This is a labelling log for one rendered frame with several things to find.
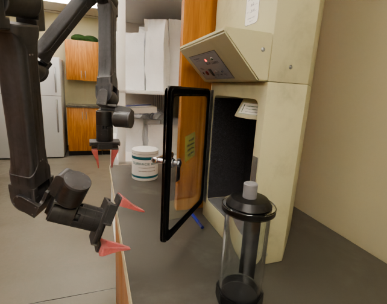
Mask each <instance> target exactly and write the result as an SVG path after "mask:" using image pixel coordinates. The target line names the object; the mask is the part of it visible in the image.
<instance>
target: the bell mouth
mask: <svg viewBox="0 0 387 304"><path fill-rule="evenodd" d="M257 111H258V103H257V100H255V99H251V98H244V99H243V101H242V102H241V104H240V106H239V108H238V110H237V112H236V113H235V116H236V117H239V118H245V119H254V120H257Z"/></svg>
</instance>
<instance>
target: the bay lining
mask: <svg viewBox="0 0 387 304"><path fill-rule="evenodd" d="M242 101H243V99H239V98H215V99H214V106H213V122H212V138H211V147H210V164H209V180H208V189H207V198H215V197H226V196H228V195H231V194H232V193H233V192H236V191H243V189H244V182H246V181H250V177H251V166H252V159H253V149H254V138H255V132H256V122H257V120H254V119H245V118H239V117H236V116H235V113H236V112H237V110H238V108H239V106H240V104H241V102H242Z"/></svg>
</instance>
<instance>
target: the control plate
mask: <svg viewBox="0 0 387 304"><path fill-rule="evenodd" d="M189 58H190V60H191V61H192V63H193V64H194V65H195V66H196V67H197V69H198V70H199V71H200V72H201V74H202V75H203V77H204V78H205V79H206V80H214V79H229V78H234V76H233V75H232V74H231V72H230V71H229V70H228V68H227V67H226V65H225V64H224V63H223V61H222V60H221V59H220V57H219V55H217V53H216V52H215V50H213V51H209V52H205V53H202V54H198V55H195V56H192V57H189ZM211 58H212V59H213V61H212V60H211ZM204 59H206V60H207V62H206V61H205V60H204ZM208 69H211V70H212V72H213V73H214V70H215V71H216V73H214V74H215V76H213V75H212V74H211V73H210V71H209V70H208ZM222 69H223V70H224V72H221V71H222ZM218 70H220V72H219V73H218ZM206 71H207V72H208V73H209V75H207V74H206ZM203 72H204V73H205V75H204V74H203Z"/></svg>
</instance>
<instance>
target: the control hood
mask: <svg viewBox="0 0 387 304"><path fill-rule="evenodd" d="M271 45H272V33H266V32H261V31H253V30H246V29H241V28H233V27H223V28H221V29H219V30H216V31H214V32H212V33H210V34H207V35H205V36H203V37H200V38H199V39H197V40H194V41H192V42H190V43H187V44H185V45H183V46H181V47H180V51H181V53H182V54H183V55H184V56H185V58H186V59H187V60H188V62H189V63H190V64H191V65H192V66H193V68H194V69H195V70H196V71H197V73H198V74H199V75H200V77H201V78H202V79H203V80H204V81H205V82H209V83H220V82H258V81H267V80H268V72H269V61H270V55H271ZM213 50H215V52H216V53H217V55H219V57H220V59H221V60H222V61H223V63H224V64H225V65H226V67H227V68H228V70H229V71H230V72H231V74H232V75H233V76H234V78H229V79H214V80H206V79H205V78H204V77H203V75H202V74H201V72H200V71H199V70H198V69H197V67H196V66H195V65H194V64H193V63H192V61H191V60H190V58H189V57H192V56H195V55H198V54H202V53H205V52H209V51H213Z"/></svg>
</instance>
